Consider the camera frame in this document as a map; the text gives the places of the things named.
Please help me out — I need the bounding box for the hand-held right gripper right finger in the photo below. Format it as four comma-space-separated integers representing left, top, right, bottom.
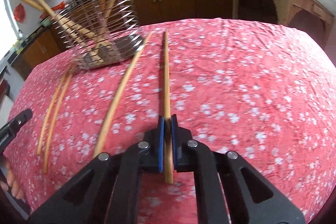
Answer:
170, 114, 307, 224

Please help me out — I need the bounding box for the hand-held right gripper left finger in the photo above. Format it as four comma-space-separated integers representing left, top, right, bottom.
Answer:
28, 116, 165, 224

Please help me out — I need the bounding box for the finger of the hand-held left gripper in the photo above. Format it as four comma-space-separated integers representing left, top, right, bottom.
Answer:
3, 109, 33, 133

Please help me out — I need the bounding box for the metal wire chopstick holder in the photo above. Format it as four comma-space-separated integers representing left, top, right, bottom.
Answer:
51, 0, 150, 71

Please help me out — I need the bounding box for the person's left hand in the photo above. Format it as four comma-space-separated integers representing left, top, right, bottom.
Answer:
0, 160, 25, 200

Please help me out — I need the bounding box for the red floral tablecloth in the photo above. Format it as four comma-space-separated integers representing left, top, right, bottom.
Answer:
8, 18, 336, 224

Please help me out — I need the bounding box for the hanging red plastic bag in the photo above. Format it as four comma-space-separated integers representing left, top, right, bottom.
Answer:
13, 3, 27, 21

